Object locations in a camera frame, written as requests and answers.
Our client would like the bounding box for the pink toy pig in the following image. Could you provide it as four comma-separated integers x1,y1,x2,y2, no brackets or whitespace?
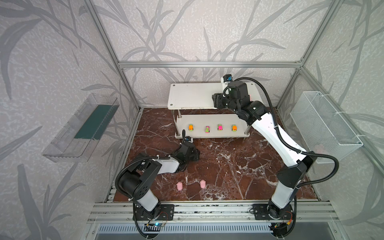
200,180,206,189
177,182,183,191

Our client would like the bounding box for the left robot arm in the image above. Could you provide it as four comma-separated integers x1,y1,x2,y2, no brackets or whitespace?
115,141,200,212

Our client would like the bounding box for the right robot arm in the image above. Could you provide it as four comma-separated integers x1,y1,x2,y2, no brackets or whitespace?
212,75,340,214

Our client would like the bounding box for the white two-tier shelf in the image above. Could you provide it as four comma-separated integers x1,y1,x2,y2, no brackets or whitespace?
168,83,263,139

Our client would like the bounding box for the pink toy in basket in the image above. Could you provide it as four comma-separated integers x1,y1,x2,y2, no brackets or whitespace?
313,144,329,155

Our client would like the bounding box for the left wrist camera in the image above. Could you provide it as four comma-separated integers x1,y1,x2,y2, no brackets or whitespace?
184,136,193,143

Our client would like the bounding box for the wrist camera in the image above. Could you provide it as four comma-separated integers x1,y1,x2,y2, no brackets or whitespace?
221,74,233,88
184,136,193,143

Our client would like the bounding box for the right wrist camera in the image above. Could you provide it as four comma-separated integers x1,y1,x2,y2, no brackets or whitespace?
221,74,233,88

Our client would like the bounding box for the white wire mesh basket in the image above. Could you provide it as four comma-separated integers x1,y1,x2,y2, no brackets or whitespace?
290,91,363,161

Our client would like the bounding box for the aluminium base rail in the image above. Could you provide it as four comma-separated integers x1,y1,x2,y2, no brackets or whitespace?
87,200,339,224

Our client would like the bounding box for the clear plastic wall bin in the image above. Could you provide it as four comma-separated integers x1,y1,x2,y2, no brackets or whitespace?
42,94,120,163

